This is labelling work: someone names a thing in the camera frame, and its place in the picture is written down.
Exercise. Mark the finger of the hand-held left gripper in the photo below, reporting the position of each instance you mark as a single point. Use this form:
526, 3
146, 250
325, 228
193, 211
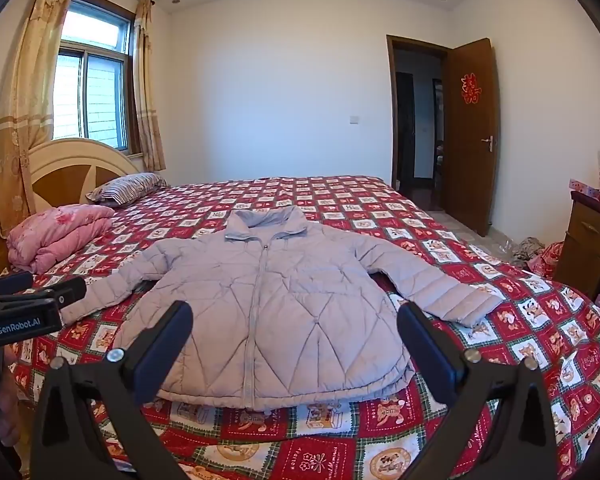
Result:
62, 291
7, 282

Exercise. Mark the pink patterned box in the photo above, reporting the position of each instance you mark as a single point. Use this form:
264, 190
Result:
587, 190

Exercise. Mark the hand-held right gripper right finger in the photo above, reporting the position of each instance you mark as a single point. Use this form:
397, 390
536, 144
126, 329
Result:
430, 355

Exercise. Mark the striped pillow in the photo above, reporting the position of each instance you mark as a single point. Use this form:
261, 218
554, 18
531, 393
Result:
130, 185

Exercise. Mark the brown wooden door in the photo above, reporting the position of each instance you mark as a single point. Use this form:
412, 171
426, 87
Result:
470, 170

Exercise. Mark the window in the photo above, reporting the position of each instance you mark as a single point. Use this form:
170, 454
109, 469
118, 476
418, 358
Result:
100, 100

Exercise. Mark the folded pink floral quilt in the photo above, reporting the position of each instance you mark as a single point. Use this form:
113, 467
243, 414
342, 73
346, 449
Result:
55, 235

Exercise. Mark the grey crumpled cloth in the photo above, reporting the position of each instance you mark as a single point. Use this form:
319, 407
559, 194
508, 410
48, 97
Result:
527, 250

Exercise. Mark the dark wooden door frame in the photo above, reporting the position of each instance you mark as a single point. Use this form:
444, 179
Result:
391, 110

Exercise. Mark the lilac quilted puffer jacket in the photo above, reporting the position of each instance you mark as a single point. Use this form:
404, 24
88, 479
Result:
290, 310

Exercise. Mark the wide beige floral curtain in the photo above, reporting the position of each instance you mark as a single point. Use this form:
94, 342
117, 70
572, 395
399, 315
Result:
25, 110

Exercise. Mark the wooden cabinet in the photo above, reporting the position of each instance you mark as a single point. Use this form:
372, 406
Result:
585, 240

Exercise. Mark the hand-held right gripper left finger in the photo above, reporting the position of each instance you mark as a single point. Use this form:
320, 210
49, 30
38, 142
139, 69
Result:
167, 350

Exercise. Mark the narrow beige floral curtain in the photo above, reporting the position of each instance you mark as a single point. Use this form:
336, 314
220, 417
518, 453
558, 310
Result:
145, 85

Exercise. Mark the person's left hand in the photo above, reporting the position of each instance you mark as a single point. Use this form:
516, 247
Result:
9, 395

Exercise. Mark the red printed bear blanket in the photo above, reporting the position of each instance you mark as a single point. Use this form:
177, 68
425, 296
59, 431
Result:
530, 310

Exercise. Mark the red patterned cloth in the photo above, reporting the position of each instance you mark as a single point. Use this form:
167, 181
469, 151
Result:
547, 260

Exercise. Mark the cream wooden headboard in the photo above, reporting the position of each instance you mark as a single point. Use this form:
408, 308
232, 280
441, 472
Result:
65, 175

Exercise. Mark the red paper door decoration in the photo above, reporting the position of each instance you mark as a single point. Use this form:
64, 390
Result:
470, 89

